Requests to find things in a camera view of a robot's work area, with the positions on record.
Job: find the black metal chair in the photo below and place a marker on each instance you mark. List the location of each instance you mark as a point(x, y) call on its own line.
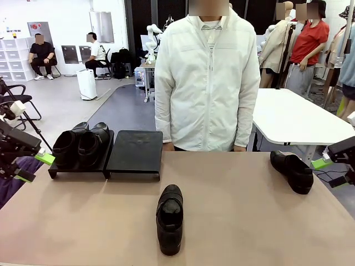
point(56, 69)

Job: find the silver wall cabinet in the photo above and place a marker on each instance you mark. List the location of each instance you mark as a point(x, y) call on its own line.
point(101, 26)

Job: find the white table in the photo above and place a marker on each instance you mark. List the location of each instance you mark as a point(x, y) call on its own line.
point(288, 116)

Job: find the right forearm in white sleeve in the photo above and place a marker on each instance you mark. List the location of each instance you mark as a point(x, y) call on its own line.
point(163, 124)

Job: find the computer case with lights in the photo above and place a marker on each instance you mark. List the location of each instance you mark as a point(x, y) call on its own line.
point(139, 76)

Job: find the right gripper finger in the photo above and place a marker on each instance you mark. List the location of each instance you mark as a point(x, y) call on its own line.
point(349, 177)
point(342, 152)

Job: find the beige hanging garment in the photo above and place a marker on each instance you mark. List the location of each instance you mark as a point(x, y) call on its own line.
point(334, 52)

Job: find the mannequin in blue top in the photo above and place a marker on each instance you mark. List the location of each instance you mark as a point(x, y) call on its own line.
point(349, 69)

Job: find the grey panel with red signs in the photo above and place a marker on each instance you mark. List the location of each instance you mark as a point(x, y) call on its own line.
point(38, 27)

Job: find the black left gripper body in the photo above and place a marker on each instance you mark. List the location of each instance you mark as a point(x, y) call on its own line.
point(3, 147)

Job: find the black leather shoe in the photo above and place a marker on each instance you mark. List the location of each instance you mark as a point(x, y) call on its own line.
point(169, 230)
point(296, 174)
point(66, 147)
point(93, 144)

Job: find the black stand pole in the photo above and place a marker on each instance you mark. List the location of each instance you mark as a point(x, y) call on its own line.
point(287, 50)

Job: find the grey background desk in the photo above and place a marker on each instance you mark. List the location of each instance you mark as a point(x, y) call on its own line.
point(148, 83)

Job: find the white drawer cabinet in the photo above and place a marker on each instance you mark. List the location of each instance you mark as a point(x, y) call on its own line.
point(16, 61)

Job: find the seated person in white shirt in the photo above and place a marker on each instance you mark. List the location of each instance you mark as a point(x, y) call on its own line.
point(95, 52)

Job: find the seated person in black shirt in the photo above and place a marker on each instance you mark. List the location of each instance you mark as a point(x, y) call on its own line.
point(41, 52)

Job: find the silver rack pole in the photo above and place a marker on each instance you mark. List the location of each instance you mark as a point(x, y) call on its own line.
point(346, 36)

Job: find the black hat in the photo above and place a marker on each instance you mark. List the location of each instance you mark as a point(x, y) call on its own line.
point(348, 12)

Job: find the silver wall plate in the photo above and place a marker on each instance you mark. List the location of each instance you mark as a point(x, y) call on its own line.
point(69, 54)
point(84, 52)

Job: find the person in white jacket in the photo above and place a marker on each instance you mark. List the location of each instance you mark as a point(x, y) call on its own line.
point(205, 77)

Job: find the mannequin in beige coat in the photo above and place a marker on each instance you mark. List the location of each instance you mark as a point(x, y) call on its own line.
point(277, 47)

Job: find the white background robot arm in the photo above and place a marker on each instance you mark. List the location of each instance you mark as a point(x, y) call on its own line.
point(152, 41)

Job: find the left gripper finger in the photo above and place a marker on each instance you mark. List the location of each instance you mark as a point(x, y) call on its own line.
point(25, 175)
point(25, 138)

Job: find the left forearm in white sleeve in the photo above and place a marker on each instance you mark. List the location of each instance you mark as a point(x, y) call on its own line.
point(244, 127)

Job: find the person's left hand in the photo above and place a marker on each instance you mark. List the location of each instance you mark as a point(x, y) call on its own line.
point(240, 148)

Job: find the purple cloth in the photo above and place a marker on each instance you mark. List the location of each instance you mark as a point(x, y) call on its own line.
point(11, 191)

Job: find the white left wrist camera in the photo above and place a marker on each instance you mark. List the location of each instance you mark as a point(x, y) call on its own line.
point(18, 108)

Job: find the black shoe stand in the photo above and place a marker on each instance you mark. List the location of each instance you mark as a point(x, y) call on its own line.
point(136, 152)
point(77, 173)

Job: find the black backpack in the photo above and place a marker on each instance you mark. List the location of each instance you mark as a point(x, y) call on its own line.
point(122, 63)

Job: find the black office chair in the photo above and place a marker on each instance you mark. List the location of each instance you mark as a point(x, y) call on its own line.
point(106, 62)

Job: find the white air purifier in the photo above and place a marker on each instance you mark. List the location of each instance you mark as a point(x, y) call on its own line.
point(86, 84)

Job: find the black armchair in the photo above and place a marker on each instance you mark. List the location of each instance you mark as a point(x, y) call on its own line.
point(25, 98)

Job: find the person's right hand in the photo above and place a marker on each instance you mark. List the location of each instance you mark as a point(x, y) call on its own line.
point(168, 145)

